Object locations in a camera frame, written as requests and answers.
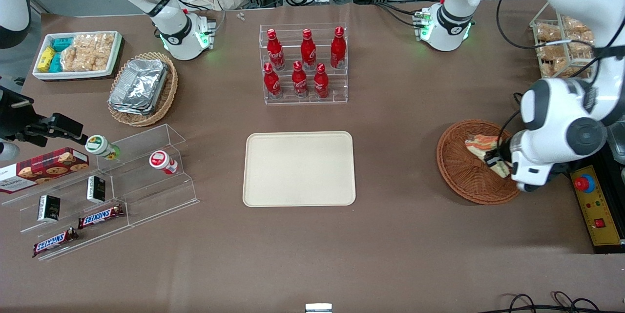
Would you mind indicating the beige plastic tray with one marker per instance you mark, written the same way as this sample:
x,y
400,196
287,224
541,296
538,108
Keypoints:
x,y
298,169

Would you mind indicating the red cola bottle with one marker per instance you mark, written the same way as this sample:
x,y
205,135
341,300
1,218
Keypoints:
x,y
308,52
338,49
299,82
276,54
321,83
271,83

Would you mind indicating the small black white box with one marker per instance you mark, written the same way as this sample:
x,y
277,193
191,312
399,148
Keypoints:
x,y
96,189
49,208

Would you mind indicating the clear acrylic bottle rack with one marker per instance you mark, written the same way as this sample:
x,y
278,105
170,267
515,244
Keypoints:
x,y
337,86

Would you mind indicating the clear rice cracker bag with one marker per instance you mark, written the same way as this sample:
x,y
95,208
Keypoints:
x,y
100,49
75,59

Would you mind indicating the yellow snack pack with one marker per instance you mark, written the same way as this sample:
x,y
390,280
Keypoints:
x,y
46,59

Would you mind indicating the triangular sandwich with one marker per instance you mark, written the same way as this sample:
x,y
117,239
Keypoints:
x,y
478,146

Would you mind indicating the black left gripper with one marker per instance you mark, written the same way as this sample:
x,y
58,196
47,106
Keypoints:
x,y
503,149

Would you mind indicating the red-capped small bottle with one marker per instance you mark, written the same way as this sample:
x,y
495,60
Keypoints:
x,y
162,161

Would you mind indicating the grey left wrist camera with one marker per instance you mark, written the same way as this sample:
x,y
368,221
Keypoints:
x,y
530,186

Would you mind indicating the stacked aluminium foil containers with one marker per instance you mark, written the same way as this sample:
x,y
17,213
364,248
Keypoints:
x,y
139,86

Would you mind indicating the brown snickers bar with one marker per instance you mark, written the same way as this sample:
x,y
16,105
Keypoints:
x,y
100,216
53,242

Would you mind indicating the green-capped small bottle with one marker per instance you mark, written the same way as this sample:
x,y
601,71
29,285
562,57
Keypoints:
x,y
100,147

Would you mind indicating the oval light wicker basket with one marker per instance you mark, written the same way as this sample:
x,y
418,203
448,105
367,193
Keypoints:
x,y
168,93

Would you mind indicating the clear acrylic stepped display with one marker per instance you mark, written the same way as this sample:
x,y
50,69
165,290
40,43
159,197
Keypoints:
x,y
146,191

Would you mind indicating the yellow emergency stop box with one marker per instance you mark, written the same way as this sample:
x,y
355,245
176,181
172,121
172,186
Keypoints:
x,y
600,205

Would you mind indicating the red cookie box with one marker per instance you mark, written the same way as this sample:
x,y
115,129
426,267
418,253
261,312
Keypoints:
x,y
44,169

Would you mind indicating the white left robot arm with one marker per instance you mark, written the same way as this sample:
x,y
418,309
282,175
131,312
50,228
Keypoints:
x,y
561,108

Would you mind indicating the round brown wicker basket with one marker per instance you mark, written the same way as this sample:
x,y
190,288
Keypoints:
x,y
459,176

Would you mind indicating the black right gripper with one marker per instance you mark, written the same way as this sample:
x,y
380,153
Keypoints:
x,y
10,118

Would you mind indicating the white rectangular plastic bin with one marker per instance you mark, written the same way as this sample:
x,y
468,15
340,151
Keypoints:
x,y
116,54

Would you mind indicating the teal snack pack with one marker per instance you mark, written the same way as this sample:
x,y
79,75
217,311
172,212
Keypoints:
x,y
62,44
56,63

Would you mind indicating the clear bagged fried snack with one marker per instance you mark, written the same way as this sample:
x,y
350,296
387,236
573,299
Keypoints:
x,y
581,49
548,34
552,52
576,25
553,68

